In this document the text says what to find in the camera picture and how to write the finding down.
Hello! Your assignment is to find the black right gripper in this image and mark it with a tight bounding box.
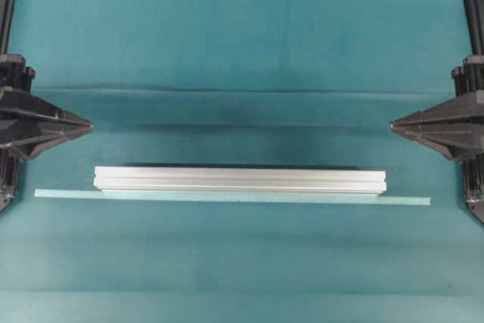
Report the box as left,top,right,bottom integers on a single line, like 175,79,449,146
391,92,483,160

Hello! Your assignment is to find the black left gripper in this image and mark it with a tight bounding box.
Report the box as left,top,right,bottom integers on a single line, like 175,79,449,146
1,87,93,160

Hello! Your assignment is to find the silver aluminium extrusion rail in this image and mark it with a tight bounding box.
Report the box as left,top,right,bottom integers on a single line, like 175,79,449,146
94,166,386,195

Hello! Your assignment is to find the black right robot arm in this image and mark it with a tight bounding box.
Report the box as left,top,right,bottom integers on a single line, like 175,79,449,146
390,55,483,217

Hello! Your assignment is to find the light teal tape strip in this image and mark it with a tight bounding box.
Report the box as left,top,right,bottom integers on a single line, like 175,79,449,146
34,189,431,207

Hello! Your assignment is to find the teal table cloth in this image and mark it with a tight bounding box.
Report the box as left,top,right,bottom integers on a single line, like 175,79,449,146
1,0,483,322

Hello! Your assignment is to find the black left frame post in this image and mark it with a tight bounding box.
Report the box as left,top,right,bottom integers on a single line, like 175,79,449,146
0,0,15,54

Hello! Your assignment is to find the black frame post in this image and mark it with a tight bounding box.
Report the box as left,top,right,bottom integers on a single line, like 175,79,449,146
0,0,15,54
464,0,483,55

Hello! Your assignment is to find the black right frame post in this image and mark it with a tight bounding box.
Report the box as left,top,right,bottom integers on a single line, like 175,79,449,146
464,0,483,55

